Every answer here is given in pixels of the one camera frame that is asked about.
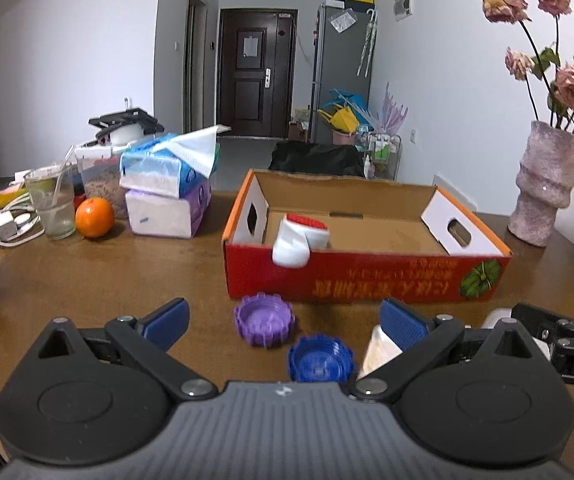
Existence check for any pink textured vase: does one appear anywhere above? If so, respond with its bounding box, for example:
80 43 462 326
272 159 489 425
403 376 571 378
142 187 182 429
508 120 574 247

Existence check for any purple tissue pack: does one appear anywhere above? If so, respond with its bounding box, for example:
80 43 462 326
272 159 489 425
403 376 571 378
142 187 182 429
125 180 212 238

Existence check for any blue and yellow umbrella pile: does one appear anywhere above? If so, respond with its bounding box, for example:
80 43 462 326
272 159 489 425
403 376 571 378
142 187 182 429
317 87 370 133

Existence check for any white folded umbrella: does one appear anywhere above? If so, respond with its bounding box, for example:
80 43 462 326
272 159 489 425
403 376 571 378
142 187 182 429
358 9 378 78

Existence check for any blue tissue pack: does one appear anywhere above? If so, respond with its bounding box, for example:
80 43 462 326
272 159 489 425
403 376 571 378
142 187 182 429
119 126 220 198

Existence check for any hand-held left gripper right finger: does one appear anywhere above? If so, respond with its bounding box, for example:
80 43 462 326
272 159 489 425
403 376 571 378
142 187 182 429
349 297 542 403

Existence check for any clear drinking straw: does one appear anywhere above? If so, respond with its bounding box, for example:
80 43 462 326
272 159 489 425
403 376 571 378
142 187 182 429
52 146 75 211

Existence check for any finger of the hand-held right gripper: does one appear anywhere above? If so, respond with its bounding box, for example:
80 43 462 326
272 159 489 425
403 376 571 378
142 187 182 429
511 302 574 343

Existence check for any black bag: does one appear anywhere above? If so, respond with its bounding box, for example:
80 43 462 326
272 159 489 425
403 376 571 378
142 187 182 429
268 141 366 178

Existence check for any metal cart with bottles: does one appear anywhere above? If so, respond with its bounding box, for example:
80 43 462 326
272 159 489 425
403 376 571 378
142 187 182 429
357 132 402 181

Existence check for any pale purple umbrella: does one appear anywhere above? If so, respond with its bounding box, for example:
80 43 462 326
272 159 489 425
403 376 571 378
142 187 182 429
367 82 410 136

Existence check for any dark brown entrance door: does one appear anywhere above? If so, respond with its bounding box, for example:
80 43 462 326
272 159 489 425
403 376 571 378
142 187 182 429
217 8 298 139

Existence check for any red and orange cardboard box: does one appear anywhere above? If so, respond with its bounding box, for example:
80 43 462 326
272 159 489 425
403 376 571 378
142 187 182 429
222 169 512 305

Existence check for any black flat device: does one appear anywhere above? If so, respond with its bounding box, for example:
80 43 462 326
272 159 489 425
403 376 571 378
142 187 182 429
89 106 165 136

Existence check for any cream square plastic piece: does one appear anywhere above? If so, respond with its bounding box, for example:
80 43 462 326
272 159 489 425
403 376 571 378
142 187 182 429
357 325 408 381

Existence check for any orange fruit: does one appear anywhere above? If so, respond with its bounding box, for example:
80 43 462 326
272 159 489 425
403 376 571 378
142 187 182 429
75 197 116 239

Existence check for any grey refrigerator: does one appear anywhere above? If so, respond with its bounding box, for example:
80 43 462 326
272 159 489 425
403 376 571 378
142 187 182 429
312 2 378 146

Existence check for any clear drinking glass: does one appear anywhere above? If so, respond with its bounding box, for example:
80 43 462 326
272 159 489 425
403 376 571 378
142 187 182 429
24 165 78 240

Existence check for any purple plastic bottle cap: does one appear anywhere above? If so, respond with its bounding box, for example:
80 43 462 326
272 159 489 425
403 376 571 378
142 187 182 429
233 292 296 348

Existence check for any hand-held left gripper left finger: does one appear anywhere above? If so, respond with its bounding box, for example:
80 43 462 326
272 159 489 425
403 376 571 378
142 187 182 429
32 297 218 402

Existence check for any clear plastic bag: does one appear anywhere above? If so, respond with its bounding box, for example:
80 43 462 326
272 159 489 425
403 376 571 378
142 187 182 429
329 10 358 33

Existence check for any blue plastic bottle cap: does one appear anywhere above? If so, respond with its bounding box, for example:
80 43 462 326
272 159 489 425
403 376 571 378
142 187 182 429
287 334 356 382

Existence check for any white cable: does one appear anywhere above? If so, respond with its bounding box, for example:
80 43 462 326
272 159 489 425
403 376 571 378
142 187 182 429
0 195 48 247

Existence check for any clear plastic grain container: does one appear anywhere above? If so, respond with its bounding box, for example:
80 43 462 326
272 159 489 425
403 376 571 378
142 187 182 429
75 144 128 220

